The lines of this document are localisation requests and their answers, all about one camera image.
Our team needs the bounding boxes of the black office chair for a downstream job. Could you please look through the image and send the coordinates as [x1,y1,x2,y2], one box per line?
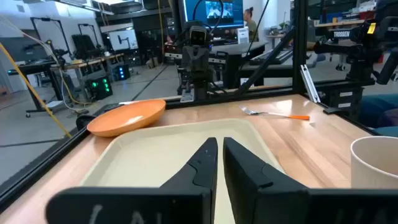
[72,33,98,60]

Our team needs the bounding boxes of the small white-lit monitor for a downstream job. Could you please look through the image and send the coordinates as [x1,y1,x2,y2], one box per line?
[108,29,139,52]

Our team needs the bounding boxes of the thick yellow cable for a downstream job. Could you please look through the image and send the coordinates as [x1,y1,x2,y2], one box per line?
[0,42,73,139]

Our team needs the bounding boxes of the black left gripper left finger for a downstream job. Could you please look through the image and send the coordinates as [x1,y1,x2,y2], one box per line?
[45,137,219,224]

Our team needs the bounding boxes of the black table frame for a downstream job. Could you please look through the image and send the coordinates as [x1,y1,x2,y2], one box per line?
[0,0,380,214]

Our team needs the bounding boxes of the large blue-lit monitor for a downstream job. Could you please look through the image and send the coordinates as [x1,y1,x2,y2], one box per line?
[182,0,245,31]

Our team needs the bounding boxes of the wooden workbench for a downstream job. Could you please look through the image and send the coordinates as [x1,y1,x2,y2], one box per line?
[51,52,125,94]

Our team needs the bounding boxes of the black round object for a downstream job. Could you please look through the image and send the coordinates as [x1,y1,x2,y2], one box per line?
[75,114,96,131]

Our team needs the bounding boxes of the blue seat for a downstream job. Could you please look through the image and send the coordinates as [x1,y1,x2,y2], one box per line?
[359,93,398,138]

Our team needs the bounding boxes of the orange plate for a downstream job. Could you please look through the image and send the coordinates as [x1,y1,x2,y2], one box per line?
[86,99,167,138]

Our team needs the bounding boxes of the fork with orange handle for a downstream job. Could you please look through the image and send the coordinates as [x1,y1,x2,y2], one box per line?
[238,105,311,121]

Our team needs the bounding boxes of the person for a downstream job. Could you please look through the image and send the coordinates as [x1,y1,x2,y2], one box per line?
[243,6,259,43]

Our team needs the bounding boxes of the beige cup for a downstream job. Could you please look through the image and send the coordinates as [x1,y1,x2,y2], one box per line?
[350,136,398,190]

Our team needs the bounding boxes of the black desk on castors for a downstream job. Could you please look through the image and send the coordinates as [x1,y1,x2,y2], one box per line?
[7,60,65,118]

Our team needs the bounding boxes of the computer with green lights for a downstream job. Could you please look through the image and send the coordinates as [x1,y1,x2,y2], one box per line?
[85,75,114,101]

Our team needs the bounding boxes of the white sign card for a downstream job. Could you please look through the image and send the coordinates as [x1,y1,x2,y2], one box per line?
[236,27,250,45]

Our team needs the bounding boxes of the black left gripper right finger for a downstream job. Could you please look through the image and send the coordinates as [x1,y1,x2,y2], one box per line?
[223,137,398,224]

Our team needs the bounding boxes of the computer with blue lights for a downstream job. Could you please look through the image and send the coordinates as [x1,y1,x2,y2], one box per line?
[113,63,132,82]

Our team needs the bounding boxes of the black hanging cable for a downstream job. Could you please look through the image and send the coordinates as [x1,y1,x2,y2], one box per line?
[192,0,225,34]

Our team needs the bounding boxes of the black diagonal frame strut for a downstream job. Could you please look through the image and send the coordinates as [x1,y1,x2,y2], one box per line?
[238,27,296,95]

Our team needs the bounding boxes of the beige plastic tray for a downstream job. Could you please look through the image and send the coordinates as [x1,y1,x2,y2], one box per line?
[80,118,285,224]

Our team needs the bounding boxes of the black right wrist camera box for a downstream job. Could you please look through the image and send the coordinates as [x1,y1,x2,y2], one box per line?
[187,25,208,47]

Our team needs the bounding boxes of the silver metal bracket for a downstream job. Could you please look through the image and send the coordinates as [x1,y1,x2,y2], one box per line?
[299,64,322,104]

